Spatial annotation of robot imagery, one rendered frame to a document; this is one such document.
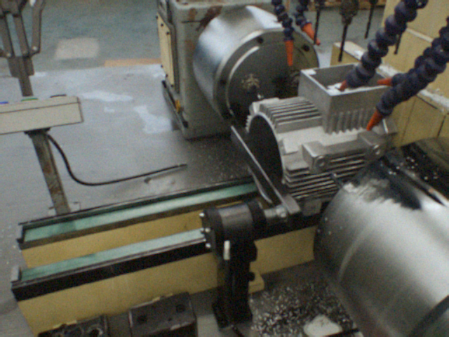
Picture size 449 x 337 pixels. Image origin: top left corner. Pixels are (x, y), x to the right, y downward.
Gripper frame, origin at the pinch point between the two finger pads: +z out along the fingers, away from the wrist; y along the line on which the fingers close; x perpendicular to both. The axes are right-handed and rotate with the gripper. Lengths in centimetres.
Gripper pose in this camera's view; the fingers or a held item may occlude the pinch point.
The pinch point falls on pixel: (23, 76)
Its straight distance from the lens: 84.8
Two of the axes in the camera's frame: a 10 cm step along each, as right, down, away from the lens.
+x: -2.9, -1.3, 9.5
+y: 9.5, -1.9, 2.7
